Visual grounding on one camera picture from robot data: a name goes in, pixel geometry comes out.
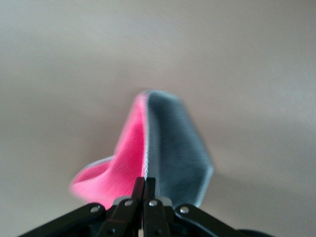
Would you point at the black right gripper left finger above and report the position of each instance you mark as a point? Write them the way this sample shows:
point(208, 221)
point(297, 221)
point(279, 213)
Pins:
point(124, 214)

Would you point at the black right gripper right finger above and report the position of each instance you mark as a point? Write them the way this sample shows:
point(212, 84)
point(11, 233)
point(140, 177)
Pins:
point(154, 217)

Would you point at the pink and grey towel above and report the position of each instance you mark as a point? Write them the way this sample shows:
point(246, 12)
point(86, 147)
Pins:
point(172, 148)

